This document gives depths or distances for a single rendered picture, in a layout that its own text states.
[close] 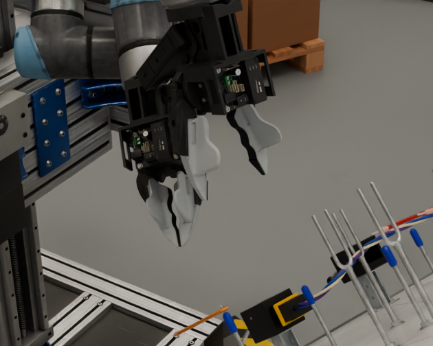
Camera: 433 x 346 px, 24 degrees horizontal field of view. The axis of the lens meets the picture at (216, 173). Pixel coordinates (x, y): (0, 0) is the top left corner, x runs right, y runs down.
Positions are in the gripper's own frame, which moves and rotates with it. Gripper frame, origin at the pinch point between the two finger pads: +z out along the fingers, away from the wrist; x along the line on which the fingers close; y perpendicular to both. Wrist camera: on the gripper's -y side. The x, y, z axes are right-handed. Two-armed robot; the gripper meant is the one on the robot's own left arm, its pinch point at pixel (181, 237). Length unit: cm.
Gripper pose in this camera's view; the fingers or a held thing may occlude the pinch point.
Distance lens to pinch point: 126.3
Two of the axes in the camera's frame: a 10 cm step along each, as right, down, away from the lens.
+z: 1.6, 9.4, -3.0
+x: 9.3, -2.5, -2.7
